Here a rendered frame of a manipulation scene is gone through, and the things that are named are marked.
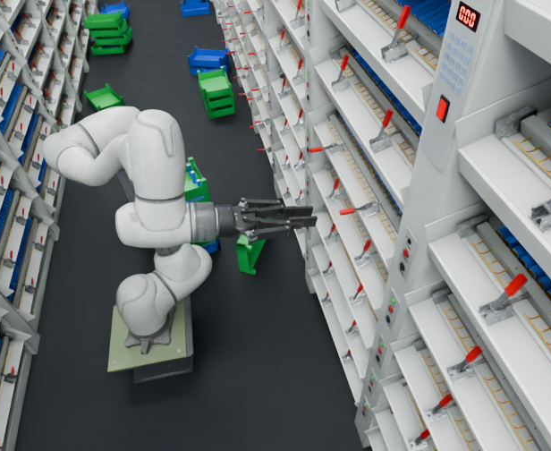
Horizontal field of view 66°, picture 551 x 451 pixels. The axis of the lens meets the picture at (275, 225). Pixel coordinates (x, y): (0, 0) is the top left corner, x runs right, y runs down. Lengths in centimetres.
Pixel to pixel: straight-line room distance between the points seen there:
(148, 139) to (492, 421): 78
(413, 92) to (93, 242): 208
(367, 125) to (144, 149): 50
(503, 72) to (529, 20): 9
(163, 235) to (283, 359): 110
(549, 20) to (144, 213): 72
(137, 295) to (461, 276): 114
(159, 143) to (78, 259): 171
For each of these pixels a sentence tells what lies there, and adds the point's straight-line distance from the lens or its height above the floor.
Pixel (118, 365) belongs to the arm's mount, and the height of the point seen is 21.
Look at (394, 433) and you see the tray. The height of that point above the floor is 35.
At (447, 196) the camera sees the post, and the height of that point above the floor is 124.
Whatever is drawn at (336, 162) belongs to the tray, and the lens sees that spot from 124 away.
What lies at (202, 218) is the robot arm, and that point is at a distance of 93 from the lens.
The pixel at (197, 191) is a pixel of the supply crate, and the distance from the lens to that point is 197.
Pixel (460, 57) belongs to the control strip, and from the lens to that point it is 62.
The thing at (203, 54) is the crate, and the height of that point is 10.
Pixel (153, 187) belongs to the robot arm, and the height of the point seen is 116.
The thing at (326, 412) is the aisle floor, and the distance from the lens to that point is 181.
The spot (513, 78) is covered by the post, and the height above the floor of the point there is 143.
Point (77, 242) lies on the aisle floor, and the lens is 260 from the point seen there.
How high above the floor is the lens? 170
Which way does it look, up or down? 46 degrees down
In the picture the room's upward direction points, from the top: 4 degrees counter-clockwise
